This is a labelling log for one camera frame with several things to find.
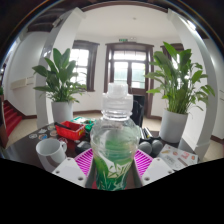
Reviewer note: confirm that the bright wall lamp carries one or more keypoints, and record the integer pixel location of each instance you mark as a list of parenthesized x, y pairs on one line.
[(191, 25)]

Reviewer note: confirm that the large potted plant, white pot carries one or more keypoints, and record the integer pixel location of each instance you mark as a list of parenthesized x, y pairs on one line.
[(173, 126)]

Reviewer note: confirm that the white wall radiator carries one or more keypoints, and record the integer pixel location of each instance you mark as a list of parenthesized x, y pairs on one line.
[(22, 82)]

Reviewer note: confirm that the green printed box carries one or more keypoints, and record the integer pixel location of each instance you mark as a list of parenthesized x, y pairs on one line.
[(85, 120)]

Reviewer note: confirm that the red carpeted staircase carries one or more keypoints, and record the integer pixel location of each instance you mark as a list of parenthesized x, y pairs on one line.
[(11, 116)]

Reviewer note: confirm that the red plastic box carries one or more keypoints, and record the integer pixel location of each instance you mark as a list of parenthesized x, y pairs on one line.
[(70, 131)]

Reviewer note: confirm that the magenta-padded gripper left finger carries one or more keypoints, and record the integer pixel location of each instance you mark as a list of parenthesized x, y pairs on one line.
[(68, 171)]

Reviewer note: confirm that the small black device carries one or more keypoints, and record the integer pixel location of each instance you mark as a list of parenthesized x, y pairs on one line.
[(83, 146)]

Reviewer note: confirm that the clear bottle with green label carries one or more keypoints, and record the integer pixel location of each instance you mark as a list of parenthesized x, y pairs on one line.
[(115, 140)]

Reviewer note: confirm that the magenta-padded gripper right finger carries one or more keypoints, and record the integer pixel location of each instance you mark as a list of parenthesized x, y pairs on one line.
[(160, 170)]

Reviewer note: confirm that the white printed sheet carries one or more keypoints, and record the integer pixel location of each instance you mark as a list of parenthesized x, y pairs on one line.
[(178, 157)]

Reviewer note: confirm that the black chair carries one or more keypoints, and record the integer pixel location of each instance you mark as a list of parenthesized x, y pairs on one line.
[(138, 111)]

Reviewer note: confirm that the small potted plant, white pot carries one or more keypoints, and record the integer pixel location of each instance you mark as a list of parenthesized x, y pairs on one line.
[(62, 112)]

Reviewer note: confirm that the green exit sign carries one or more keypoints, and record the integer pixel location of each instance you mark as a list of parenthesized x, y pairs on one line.
[(123, 40)]

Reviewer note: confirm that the white mug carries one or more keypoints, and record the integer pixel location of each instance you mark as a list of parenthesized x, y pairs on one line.
[(50, 151)]

